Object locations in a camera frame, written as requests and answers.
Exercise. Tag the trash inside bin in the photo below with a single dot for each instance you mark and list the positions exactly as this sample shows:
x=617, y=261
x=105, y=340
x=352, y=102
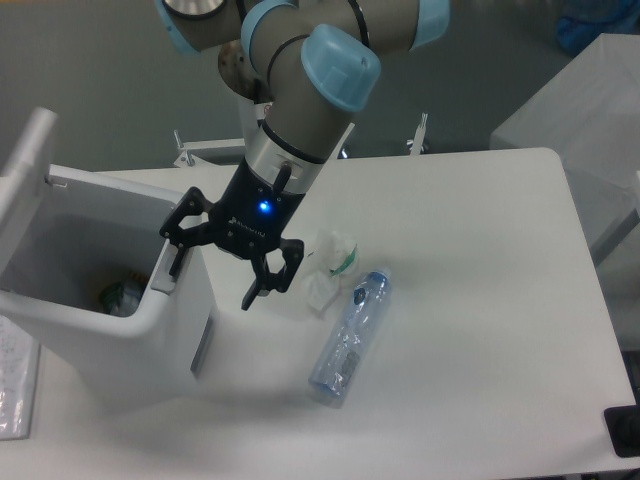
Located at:
x=122, y=298

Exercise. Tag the white push-lid trash can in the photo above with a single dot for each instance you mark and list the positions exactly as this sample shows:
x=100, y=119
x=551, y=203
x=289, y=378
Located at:
x=87, y=273

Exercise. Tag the clear plastic water bottle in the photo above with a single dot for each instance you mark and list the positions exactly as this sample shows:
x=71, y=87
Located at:
x=351, y=336

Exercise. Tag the paper sheet in sleeve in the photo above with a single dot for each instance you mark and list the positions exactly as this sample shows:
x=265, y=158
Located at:
x=20, y=355

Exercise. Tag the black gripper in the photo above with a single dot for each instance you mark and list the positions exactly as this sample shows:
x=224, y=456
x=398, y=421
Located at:
x=250, y=220

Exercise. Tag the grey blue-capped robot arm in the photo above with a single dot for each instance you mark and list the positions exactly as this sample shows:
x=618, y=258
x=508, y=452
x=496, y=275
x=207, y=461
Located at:
x=320, y=64

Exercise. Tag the blue bag in corner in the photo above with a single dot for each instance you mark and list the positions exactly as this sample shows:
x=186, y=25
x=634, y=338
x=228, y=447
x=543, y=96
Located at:
x=581, y=22

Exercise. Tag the black device at table edge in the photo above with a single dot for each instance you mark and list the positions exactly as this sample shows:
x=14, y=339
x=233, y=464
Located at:
x=623, y=426

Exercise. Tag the white side cabinet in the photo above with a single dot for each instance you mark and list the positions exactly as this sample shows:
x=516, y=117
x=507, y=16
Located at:
x=589, y=115

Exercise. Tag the crumpled white tissue wrapper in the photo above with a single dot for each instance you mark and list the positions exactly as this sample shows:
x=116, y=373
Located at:
x=332, y=261

